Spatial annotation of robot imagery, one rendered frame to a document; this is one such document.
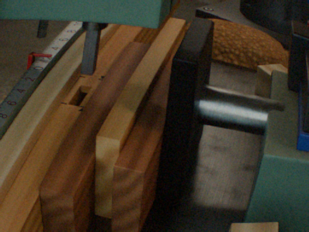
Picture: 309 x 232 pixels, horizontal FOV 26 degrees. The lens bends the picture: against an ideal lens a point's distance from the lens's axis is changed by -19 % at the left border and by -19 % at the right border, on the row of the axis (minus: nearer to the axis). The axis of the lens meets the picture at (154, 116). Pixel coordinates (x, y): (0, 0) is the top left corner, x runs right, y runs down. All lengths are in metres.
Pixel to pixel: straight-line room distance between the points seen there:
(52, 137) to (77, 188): 0.07
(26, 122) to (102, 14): 0.08
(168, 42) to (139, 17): 0.11
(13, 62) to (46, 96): 2.53
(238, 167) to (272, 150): 0.10
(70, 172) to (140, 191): 0.04
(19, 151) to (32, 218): 0.05
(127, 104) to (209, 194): 0.08
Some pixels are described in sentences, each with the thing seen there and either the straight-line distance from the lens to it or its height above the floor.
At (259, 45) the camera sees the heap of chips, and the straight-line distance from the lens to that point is 0.71.
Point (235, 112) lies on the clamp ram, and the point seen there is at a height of 0.95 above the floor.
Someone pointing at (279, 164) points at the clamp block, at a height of 0.95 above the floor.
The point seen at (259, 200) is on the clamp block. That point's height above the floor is 0.93.
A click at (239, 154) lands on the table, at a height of 0.90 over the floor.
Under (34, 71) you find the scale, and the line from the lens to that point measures 0.50.
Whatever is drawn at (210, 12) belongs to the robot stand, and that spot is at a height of 0.82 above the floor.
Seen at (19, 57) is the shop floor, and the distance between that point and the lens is 3.07.
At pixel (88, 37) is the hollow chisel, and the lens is 0.50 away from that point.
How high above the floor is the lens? 1.16
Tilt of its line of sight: 26 degrees down
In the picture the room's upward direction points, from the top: 7 degrees clockwise
